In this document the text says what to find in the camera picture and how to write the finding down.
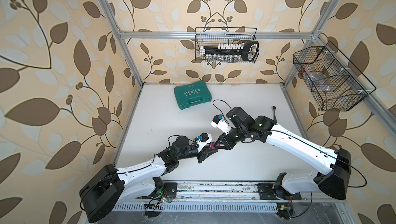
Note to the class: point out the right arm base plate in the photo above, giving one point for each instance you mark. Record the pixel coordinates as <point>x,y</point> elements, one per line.
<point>267,191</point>

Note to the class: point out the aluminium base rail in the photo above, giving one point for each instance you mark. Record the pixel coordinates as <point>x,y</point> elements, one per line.
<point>221,197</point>

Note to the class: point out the green plastic tool case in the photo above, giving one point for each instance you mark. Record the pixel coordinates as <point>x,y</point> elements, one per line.
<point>191,95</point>

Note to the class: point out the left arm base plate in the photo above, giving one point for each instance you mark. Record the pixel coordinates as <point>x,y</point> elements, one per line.
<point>167,191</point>

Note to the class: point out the back black wire basket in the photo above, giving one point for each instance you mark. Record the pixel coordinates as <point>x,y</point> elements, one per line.
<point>212,36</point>

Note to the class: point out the black socket holder set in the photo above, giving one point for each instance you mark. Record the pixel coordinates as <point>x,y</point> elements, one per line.
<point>243,52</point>

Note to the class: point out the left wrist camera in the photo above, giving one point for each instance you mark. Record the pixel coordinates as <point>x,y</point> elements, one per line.
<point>203,140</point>

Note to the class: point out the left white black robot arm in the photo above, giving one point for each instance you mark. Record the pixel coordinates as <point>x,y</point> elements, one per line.
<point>112,186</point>

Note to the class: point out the plastic bag in basket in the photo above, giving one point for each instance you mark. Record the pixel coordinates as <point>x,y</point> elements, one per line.
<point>318,81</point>

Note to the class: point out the right black wire basket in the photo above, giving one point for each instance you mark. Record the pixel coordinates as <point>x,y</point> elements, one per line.
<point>349,84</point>

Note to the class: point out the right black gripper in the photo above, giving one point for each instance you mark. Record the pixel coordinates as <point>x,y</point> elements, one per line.
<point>226,142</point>

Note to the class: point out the black wire basket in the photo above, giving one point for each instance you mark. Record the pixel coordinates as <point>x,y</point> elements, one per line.
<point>212,36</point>
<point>349,84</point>

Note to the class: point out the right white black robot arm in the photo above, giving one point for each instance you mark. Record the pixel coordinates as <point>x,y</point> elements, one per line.
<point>332,169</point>

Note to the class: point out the magenta paint jar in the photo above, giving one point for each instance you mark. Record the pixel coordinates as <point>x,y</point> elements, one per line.
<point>213,146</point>

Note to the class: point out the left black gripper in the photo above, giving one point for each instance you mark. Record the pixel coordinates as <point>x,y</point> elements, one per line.
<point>203,154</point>

